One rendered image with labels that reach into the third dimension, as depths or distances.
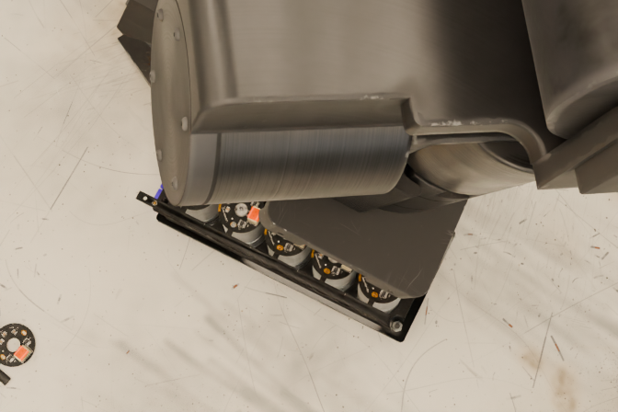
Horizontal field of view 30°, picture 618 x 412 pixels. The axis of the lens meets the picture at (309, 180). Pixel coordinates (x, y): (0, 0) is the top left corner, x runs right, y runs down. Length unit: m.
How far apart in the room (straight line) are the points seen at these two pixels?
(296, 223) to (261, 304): 0.28
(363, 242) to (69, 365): 0.31
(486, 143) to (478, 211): 0.38
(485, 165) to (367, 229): 0.10
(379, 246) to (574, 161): 0.15
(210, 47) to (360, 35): 0.04
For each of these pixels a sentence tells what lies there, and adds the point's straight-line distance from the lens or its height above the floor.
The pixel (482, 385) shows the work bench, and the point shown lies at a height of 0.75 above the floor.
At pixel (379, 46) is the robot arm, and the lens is 0.28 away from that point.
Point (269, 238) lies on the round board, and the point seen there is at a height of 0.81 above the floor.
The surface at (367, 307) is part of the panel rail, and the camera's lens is 0.61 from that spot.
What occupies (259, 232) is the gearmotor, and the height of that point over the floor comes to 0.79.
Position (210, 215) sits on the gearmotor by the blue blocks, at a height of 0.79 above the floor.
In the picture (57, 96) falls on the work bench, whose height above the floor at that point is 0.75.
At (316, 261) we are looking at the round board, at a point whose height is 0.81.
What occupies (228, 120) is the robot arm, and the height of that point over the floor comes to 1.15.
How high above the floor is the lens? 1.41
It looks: 75 degrees down
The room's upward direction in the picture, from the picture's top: 4 degrees counter-clockwise
